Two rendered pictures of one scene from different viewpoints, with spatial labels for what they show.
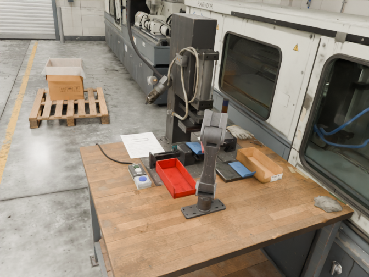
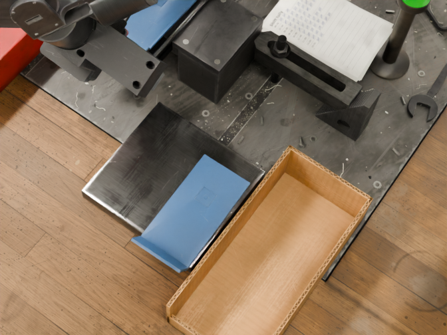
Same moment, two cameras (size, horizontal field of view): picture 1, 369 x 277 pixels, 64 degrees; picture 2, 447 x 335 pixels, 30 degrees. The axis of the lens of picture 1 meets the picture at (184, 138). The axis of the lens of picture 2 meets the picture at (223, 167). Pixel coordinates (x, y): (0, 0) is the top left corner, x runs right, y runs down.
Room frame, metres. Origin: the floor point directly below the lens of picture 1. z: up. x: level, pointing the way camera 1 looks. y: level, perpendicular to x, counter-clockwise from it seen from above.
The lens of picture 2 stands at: (1.18, -0.66, 1.87)
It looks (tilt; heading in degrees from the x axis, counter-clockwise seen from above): 64 degrees down; 56
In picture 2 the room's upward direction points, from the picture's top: 6 degrees clockwise
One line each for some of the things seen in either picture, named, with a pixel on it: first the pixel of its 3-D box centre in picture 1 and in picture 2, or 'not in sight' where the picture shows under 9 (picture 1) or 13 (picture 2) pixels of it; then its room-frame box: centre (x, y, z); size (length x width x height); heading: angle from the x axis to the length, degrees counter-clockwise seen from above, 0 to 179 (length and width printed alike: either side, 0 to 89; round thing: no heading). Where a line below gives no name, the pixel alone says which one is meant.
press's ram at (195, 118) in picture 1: (193, 102); not in sight; (1.53, -0.03, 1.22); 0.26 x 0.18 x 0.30; 27
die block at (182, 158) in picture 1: (196, 153); (179, 26); (1.47, -0.08, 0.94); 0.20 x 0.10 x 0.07; 117
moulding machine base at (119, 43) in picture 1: (141, 45); not in sight; (7.16, 1.19, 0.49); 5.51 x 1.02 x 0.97; 23
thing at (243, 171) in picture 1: (241, 167); (192, 211); (1.37, -0.32, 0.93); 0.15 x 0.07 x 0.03; 28
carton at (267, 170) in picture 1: (258, 164); (273, 262); (1.42, -0.42, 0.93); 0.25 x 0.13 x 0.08; 27
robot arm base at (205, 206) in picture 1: (204, 202); not in sight; (1.04, -0.11, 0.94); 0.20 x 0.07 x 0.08; 117
